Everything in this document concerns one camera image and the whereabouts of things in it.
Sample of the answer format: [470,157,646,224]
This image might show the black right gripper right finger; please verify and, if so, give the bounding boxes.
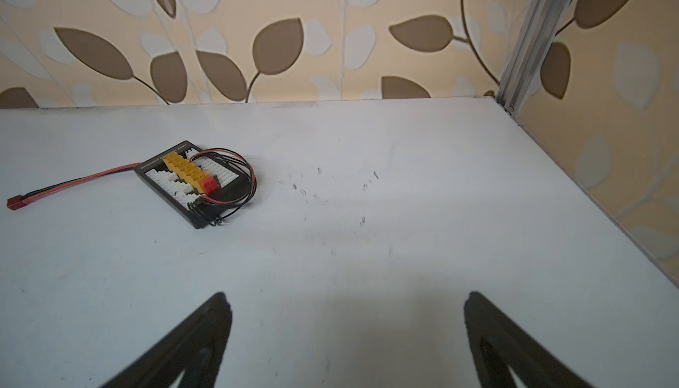
[463,292,591,387]

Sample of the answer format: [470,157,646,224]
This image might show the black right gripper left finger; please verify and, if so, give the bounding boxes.
[104,293,233,387]

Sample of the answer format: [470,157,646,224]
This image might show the black charging board yellow connectors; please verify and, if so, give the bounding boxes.
[134,140,257,229]

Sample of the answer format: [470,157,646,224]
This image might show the aluminium frame post right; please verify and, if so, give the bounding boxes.
[495,0,571,118]

